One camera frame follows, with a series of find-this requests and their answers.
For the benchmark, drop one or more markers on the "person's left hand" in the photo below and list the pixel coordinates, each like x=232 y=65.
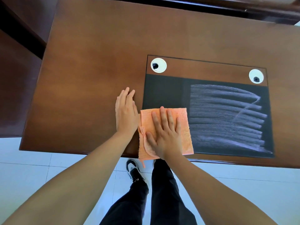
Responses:
x=126 y=114

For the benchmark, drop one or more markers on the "person's right hand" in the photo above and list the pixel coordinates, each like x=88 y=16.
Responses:
x=166 y=142

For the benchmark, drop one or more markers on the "person's left little finger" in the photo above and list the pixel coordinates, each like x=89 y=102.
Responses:
x=116 y=102

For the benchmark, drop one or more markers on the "person's right thumb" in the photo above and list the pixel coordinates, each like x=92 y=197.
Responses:
x=151 y=141

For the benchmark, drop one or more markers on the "person's left thumb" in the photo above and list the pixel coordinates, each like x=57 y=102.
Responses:
x=136 y=111

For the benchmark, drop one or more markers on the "person's right middle finger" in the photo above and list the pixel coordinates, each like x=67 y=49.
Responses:
x=164 y=118

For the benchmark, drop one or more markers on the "person's right little finger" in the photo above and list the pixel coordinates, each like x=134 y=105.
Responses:
x=178 y=126

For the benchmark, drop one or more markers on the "person's left middle finger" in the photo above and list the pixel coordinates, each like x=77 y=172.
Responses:
x=126 y=94

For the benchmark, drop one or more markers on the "orange cleaning cloth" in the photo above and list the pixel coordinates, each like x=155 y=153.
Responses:
x=185 y=128

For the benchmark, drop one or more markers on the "person's left forearm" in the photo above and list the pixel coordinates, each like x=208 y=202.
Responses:
x=70 y=185

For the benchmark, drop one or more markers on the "person's right forearm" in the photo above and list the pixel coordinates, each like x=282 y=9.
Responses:
x=211 y=194

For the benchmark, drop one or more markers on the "black and white shoe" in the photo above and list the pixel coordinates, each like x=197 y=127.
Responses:
x=134 y=172

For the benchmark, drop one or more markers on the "black desk mat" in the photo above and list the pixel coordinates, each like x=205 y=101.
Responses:
x=222 y=119

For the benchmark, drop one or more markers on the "person's right leg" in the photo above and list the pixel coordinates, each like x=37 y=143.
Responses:
x=166 y=199

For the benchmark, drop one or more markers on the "person's leg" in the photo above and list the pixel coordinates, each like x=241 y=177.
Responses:
x=166 y=199
x=129 y=208

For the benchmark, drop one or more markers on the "person's left leg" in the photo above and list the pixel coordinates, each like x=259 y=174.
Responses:
x=129 y=208

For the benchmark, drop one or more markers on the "dark wooden side cabinet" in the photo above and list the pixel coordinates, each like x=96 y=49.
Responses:
x=18 y=67

